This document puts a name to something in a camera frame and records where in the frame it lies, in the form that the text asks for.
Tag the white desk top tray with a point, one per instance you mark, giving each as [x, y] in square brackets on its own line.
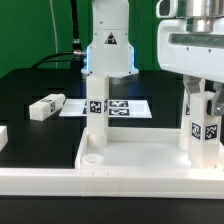
[134, 148]

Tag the white front barrier rail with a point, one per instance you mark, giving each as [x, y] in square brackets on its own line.
[208, 184]

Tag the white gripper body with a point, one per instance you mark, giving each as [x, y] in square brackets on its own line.
[196, 54]

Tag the white block at left edge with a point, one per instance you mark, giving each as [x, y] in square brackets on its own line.
[3, 137]

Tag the white sheet with fiducial markers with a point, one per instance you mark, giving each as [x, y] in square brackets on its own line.
[117, 108]

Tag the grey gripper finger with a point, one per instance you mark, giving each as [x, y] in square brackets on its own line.
[215, 106]
[193, 85]

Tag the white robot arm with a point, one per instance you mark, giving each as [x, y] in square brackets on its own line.
[110, 52]

